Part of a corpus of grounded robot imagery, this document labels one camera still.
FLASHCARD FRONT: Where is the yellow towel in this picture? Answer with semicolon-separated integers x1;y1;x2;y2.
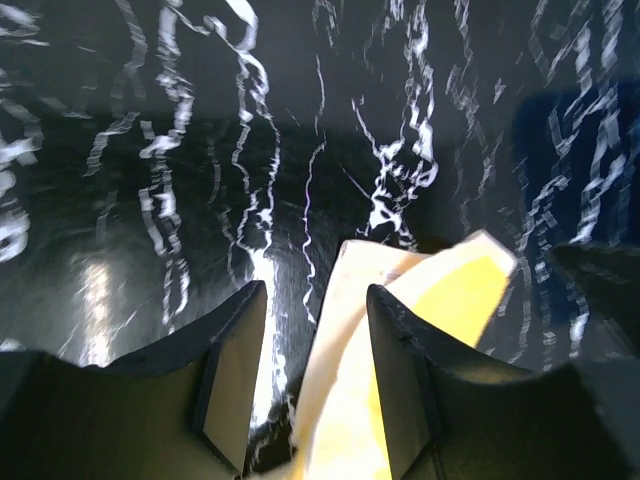
286;230;517;479

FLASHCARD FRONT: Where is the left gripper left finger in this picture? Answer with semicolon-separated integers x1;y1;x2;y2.
89;281;267;473

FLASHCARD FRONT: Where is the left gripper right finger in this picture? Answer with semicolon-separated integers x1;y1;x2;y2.
367;285;575;479

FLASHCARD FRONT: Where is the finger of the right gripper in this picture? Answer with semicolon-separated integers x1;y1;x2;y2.
552;242;639;350

